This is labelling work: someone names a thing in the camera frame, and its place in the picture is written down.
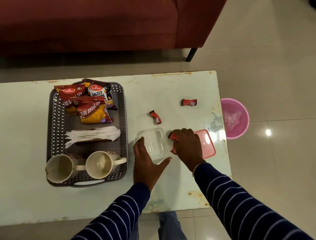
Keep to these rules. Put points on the person's right hand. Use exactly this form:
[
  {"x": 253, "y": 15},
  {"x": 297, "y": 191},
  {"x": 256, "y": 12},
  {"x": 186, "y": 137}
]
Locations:
[{"x": 187, "y": 148}]

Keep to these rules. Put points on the person's left hand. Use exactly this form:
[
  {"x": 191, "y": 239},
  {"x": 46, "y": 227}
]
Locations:
[{"x": 145, "y": 168}]

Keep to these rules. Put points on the red candy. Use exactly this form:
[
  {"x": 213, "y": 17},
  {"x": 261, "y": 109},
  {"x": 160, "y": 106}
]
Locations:
[
  {"x": 173, "y": 150},
  {"x": 172, "y": 136},
  {"x": 188, "y": 102},
  {"x": 155, "y": 117}
]

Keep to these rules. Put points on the pink container lid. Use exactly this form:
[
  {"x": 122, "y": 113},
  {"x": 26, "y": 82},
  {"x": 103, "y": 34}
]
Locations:
[{"x": 208, "y": 146}]

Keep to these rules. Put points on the clear small plastic container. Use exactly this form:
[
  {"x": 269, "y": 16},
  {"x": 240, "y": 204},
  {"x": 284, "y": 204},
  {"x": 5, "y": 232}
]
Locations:
[{"x": 154, "y": 143}]

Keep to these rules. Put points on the white floral mug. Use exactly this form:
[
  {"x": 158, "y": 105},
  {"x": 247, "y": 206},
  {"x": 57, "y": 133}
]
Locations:
[
  {"x": 59, "y": 168},
  {"x": 100, "y": 164}
]

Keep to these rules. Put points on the grey perforated plastic tray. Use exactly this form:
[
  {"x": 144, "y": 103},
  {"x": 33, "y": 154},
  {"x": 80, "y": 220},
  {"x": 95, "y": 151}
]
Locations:
[{"x": 121, "y": 123}]

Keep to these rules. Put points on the brown plastic napkin holder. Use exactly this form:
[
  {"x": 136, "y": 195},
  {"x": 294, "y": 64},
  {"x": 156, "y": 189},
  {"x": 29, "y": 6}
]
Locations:
[{"x": 93, "y": 141}]

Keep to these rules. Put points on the white paper napkins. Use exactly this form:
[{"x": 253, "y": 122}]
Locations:
[{"x": 93, "y": 134}]

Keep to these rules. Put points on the red yellow snack packet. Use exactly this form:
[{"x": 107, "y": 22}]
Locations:
[
  {"x": 71, "y": 96},
  {"x": 93, "y": 113}
]

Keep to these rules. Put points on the brown white snack packet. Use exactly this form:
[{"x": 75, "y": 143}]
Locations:
[{"x": 100, "y": 92}]

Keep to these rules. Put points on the person's right forearm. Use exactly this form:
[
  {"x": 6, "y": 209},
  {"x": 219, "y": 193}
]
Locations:
[{"x": 234, "y": 205}]

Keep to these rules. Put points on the person's left forearm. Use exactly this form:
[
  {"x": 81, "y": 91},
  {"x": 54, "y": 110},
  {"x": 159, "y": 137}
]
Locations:
[{"x": 116, "y": 215}]

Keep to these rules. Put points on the person's right leg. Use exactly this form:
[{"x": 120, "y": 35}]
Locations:
[{"x": 170, "y": 227}]

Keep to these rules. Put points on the person's leg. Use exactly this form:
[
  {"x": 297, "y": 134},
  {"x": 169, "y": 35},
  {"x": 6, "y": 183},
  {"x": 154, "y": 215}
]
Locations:
[
  {"x": 133, "y": 232},
  {"x": 170, "y": 227}
]

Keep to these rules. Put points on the person's left leg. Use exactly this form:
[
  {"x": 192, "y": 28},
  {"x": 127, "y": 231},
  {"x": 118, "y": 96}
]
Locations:
[{"x": 133, "y": 232}]

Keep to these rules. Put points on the white glass coffee table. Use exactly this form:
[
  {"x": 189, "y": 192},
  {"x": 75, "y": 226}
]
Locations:
[{"x": 24, "y": 148}]

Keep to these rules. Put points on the pink plastic bin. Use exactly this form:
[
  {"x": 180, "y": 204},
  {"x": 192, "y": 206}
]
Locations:
[{"x": 243, "y": 118}]

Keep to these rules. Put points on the red fabric sofa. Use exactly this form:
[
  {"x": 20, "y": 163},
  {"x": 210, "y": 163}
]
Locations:
[{"x": 98, "y": 24}]

